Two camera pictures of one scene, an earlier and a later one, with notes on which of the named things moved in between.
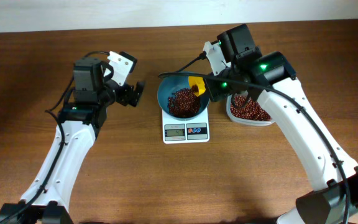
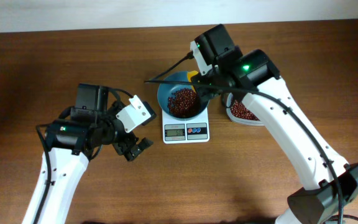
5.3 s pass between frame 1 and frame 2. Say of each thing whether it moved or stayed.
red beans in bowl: stayed
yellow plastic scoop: moved
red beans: stayed
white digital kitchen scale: stayed
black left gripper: moved
